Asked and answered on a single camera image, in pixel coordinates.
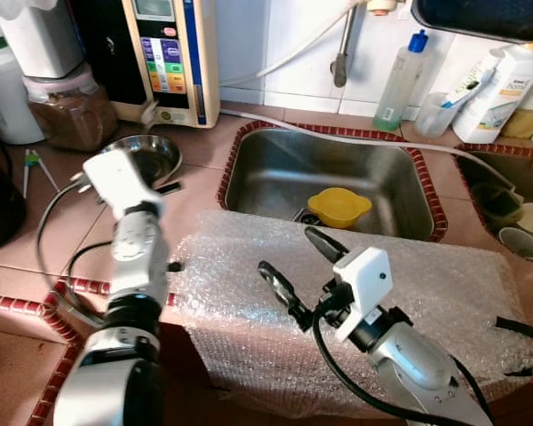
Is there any metal tap lever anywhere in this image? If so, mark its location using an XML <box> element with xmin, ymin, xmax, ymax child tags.
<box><xmin>331</xmin><ymin>4</ymin><xmax>358</xmax><ymax>88</ymax></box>

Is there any white plastic jug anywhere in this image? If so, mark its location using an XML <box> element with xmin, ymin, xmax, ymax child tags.
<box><xmin>0</xmin><ymin>0</ymin><xmax>85</xmax><ymax>81</ymax></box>

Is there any dark hanging tray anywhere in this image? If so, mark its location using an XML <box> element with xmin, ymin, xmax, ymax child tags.
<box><xmin>411</xmin><ymin>0</ymin><xmax>533</xmax><ymax>43</ymax></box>

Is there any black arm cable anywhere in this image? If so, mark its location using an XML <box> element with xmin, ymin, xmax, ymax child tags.
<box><xmin>309</xmin><ymin>300</ymin><xmax>498</xmax><ymax>426</ymax></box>
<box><xmin>34</xmin><ymin>176</ymin><xmax>105</xmax><ymax>331</ymax></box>
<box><xmin>66</xmin><ymin>238</ymin><xmax>118</xmax><ymax>309</ymax></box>

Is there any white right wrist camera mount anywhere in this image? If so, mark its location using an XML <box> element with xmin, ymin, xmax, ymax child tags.
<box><xmin>333</xmin><ymin>247</ymin><xmax>394</xmax><ymax>343</ymax></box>

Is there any thin white tap hose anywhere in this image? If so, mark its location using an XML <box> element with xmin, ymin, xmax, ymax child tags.
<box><xmin>220</xmin><ymin>9</ymin><xmax>361</xmax><ymax>90</ymax></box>

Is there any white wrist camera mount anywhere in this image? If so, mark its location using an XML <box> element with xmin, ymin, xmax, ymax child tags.
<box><xmin>83</xmin><ymin>148</ymin><xmax>154</xmax><ymax>221</ymax></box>
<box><xmin>333</xmin><ymin>247</ymin><xmax>394</xmax><ymax>343</ymax></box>

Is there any clear bubble wrap sheet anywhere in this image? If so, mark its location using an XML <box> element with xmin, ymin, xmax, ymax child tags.
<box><xmin>169</xmin><ymin>210</ymin><xmax>533</xmax><ymax>418</ymax></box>

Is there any white detergent bottle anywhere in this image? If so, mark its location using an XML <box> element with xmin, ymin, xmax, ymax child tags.
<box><xmin>453</xmin><ymin>40</ymin><xmax>533</xmax><ymax>145</ymax></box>

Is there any yellow sponge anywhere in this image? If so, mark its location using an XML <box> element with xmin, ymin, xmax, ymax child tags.
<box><xmin>500</xmin><ymin>108</ymin><xmax>533</xmax><ymax>140</ymax></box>

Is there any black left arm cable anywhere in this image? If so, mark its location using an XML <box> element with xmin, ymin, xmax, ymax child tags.
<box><xmin>34</xmin><ymin>176</ymin><xmax>105</xmax><ymax>331</ymax></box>
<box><xmin>66</xmin><ymin>238</ymin><xmax>118</xmax><ymax>309</ymax></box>

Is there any beige water ioniser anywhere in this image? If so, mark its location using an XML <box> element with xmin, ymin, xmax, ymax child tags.
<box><xmin>122</xmin><ymin>0</ymin><xmax>221</xmax><ymax>130</ymax></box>

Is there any yellow plastic strainer bowl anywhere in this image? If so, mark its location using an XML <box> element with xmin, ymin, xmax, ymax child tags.
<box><xmin>306</xmin><ymin>186</ymin><xmax>372</xmax><ymax>229</ymax></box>

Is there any white and blue toothbrush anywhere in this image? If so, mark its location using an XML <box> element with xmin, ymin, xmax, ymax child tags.
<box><xmin>440</xmin><ymin>53</ymin><xmax>503</xmax><ymax>107</ymax></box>

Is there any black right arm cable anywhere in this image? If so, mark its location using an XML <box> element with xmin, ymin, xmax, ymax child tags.
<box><xmin>309</xmin><ymin>300</ymin><xmax>498</xmax><ymax>426</ymax></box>

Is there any small green handled tool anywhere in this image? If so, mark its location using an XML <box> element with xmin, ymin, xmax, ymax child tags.
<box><xmin>22</xmin><ymin>148</ymin><xmax>61</xmax><ymax>198</ymax></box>

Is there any clear bottle with blue cap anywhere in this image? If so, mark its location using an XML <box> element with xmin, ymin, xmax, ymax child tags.
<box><xmin>373</xmin><ymin>29</ymin><xmax>429</xmax><ymax>134</ymax></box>

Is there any black electric kettle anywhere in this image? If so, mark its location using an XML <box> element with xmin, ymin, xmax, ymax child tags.
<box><xmin>0</xmin><ymin>124</ymin><xmax>28</xmax><ymax>254</ymax></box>

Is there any steel sink basin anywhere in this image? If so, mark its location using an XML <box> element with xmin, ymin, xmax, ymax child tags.
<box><xmin>453</xmin><ymin>142</ymin><xmax>533</xmax><ymax>263</ymax></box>
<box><xmin>218</xmin><ymin>122</ymin><xmax>449</xmax><ymax>242</ymax></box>

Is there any clear jar of brown powder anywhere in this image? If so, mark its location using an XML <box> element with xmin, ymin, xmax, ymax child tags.
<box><xmin>22</xmin><ymin>67</ymin><xmax>118</xmax><ymax>152</ymax></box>

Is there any dark green bowl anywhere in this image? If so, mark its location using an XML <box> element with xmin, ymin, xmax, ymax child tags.
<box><xmin>471</xmin><ymin>182</ymin><xmax>525</xmax><ymax>227</ymax></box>

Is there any round steel bowl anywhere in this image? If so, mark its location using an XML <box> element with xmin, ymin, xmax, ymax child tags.
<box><xmin>102</xmin><ymin>135</ymin><xmax>183</xmax><ymax>189</ymax></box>

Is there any white jar with green lid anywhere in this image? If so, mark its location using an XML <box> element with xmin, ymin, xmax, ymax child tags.
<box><xmin>0</xmin><ymin>40</ymin><xmax>45</xmax><ymax>146</ymax></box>

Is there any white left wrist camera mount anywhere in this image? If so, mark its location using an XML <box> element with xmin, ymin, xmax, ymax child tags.
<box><xmin>83</xmin><ymin>148</ymin><xmax>154</xmax><ymax>221</ymax></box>

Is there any clear plastic cup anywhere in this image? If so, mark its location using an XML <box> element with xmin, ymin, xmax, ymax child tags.
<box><xmin>415</xmin><ymin>91</ymin><xmax>458</xmax><ymax>138</ymax></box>

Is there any small grey cup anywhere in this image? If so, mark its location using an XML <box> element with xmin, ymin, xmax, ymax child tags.
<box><xmin>497</xmin><ymin>226</ymin><xmax>533</xmax><ymax>260</ymax></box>

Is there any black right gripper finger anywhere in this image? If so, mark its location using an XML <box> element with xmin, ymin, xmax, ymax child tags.
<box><xmin>303</xmin><ymin>225</ymin><xmax>350</xmax><ymax>265</ymax></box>
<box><xmin>257</xmin><ymin>259</ymin><xmax>315</xmax><ymax>333</ymax></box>

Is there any beige tap fitting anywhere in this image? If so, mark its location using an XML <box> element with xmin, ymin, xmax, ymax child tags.
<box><xmin>366</xmin><ymin>0</ymin><xmax>401</xmax><ymax>17</ymax></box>

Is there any white plastic hose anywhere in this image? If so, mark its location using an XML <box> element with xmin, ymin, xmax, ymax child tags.
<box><xmin>220</xmin><ymin>108</ymin><xmax>516</xmax><ymax>187</ymax></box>

